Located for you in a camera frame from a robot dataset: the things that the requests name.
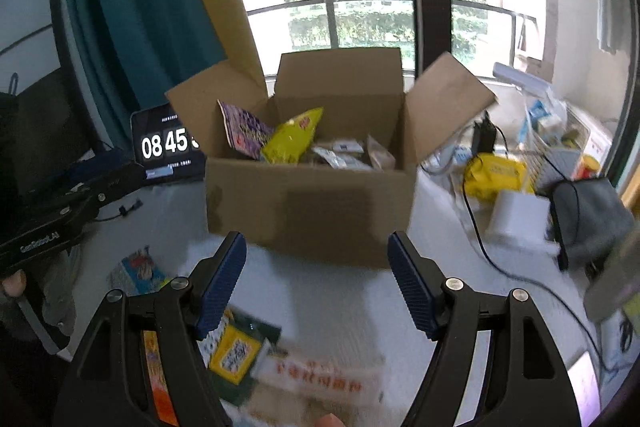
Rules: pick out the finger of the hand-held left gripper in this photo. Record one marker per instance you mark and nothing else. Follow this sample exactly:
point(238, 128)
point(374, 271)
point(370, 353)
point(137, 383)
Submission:
point(100, 163)
point(115, 184)

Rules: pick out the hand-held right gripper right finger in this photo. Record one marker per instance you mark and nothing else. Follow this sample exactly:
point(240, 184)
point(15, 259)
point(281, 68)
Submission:
point(412, 287)

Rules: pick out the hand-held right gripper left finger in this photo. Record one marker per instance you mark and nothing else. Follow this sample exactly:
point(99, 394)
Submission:
point(220, 287)

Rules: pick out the black and yellow packet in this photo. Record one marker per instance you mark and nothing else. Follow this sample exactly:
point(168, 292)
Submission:
point(235, 352)

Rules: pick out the small colourful snack packet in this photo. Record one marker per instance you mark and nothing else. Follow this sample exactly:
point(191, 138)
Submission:
point(140, 269)

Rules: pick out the orange snack packet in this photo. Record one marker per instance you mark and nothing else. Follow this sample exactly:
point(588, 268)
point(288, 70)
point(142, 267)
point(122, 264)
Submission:
point(159, 382)

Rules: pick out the cardboard box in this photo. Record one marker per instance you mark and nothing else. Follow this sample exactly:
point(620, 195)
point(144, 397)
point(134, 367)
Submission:
point(310, 212)

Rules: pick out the sliced bread packet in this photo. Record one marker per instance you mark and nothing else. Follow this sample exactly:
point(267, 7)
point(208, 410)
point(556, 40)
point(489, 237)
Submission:
point(320, 382)

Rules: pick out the purple snack packet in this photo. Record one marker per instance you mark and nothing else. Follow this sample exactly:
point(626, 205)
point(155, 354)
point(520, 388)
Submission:
point(245, 129)

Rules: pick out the yellow snack packet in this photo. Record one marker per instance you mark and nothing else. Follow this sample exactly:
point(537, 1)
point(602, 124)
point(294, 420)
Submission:
point(290, 137)

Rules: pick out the person's left forearm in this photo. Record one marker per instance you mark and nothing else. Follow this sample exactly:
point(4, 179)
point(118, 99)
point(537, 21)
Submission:
point(57, 302)

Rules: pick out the person's left hand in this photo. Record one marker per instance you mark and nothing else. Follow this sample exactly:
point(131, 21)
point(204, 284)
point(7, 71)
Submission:
point(11, 283)

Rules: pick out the person's right hand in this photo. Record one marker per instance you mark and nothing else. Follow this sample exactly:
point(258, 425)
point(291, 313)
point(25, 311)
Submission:
point(330, 422)

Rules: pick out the tablet with clock display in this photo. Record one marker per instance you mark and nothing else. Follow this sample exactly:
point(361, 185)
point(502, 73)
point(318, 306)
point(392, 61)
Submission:
point(165, 144)

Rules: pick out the yellow plastic bag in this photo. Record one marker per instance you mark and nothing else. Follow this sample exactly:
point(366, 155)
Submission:
point(495, 177)

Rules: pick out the teal curtain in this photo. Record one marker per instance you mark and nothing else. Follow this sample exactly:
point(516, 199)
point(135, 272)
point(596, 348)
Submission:
point(135, 17)

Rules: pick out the black charger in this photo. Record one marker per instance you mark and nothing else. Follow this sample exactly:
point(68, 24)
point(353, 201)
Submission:
point(484, 134)

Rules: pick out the grey pouch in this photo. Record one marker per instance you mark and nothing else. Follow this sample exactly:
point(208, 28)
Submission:
point(595, 217)

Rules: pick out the steel tumbler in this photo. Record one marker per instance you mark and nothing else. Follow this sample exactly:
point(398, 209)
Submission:
point(612, 277)

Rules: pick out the white plastic basket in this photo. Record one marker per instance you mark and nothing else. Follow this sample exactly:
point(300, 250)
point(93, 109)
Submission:
point(560, 147)

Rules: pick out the white desk lamp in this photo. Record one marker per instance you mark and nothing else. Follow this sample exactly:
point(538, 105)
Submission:
point(520, 78)

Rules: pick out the balcony railing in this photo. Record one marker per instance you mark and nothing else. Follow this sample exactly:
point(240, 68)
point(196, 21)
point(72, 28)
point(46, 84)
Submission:
point(380, 4)

